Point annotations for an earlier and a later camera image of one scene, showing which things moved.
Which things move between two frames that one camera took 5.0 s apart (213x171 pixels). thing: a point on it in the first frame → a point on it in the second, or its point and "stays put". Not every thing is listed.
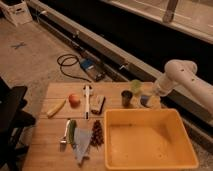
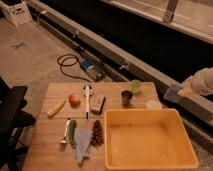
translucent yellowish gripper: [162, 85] → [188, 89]
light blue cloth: [82, 138] stays put
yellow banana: [55, 109] stays put
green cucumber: [70, 131] stays put
